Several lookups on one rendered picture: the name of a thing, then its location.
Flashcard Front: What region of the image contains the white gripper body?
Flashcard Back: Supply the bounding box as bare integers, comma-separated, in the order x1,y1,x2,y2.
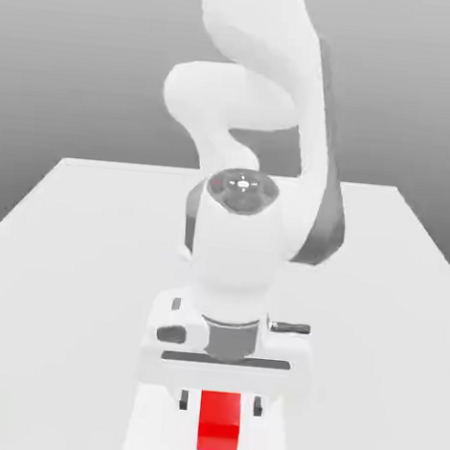
135,326,315,401

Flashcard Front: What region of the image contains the small red cube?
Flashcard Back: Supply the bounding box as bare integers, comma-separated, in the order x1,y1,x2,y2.
194,389,244,450

